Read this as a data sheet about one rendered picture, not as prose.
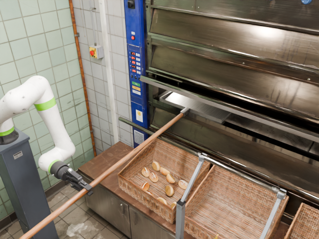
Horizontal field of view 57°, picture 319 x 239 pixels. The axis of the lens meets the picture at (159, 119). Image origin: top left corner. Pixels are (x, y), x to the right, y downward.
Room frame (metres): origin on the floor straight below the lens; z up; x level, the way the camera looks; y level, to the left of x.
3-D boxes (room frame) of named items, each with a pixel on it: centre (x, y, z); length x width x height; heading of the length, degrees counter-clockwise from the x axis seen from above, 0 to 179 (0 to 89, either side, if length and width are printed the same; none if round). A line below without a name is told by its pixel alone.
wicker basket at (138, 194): (1.70, -0.03, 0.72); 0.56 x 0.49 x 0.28; 49
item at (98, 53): (2.45, 0.54, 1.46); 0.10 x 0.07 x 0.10; 51
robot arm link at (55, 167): (1.26, 0.57, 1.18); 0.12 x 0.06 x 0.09; 142
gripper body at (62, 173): (1.21, 0.51, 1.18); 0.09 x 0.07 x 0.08; 52
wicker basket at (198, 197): (1.33, -0.49, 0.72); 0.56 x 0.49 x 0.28; 52
